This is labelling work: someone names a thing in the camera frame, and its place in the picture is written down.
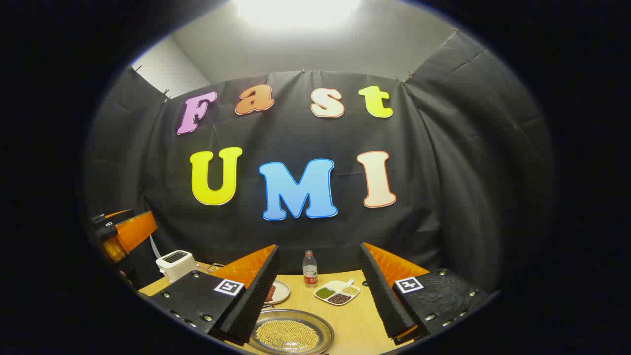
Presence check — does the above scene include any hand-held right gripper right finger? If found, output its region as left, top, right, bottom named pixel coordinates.
left=358, top=242, right=490, bottom=346

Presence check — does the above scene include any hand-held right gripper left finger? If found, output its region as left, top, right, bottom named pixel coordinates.
left=148, top=244, right=280, bottom=346

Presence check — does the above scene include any steel pot with black handles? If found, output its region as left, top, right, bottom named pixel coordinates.
left=249, top=309, right=335, bottom=355

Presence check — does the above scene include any white round plate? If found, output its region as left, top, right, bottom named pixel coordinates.
left=266, top=280, right=290, bottom=305

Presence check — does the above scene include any white divided dish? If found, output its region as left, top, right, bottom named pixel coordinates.
left=314, top=279, right=361, bottom=306

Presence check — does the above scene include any pile of yellow soybeans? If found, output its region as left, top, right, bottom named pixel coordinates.
left=255, top=319, right=312, bottom=352

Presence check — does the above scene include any white toaster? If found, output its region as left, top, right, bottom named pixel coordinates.
left=156, top=250, right=198, bottom=283

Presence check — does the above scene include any clear plastic water bottle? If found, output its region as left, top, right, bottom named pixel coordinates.
left=302, top=250, right=318, bottom=288

